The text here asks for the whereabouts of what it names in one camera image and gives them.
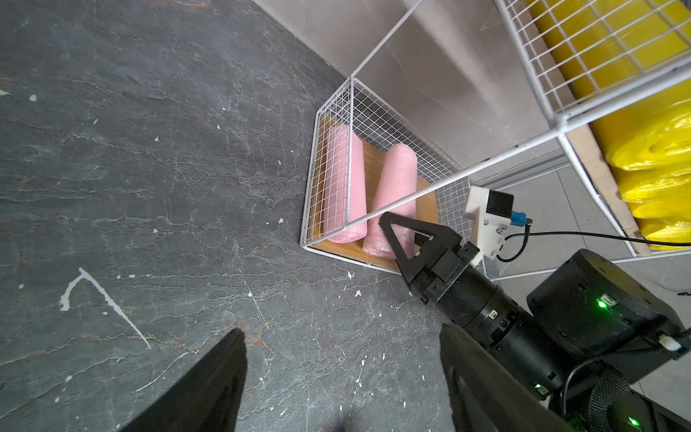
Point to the white wire three-tier shelf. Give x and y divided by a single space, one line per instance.
473 90

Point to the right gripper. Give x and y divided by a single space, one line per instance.
439 272

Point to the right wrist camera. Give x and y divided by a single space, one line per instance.
492 214

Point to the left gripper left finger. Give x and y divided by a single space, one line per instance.
207 397

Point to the yellow roll diagonal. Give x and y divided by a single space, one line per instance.
644 185

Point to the yellow roll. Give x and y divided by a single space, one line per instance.
651 133
599 45

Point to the pink roll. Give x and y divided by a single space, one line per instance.
398 179

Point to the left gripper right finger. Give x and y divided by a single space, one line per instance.
483 395

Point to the yellow roll horizontal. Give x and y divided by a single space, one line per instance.
673 206
667 230

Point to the pink roll diagonal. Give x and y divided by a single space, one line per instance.
345 191

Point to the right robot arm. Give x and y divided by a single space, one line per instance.
566 361

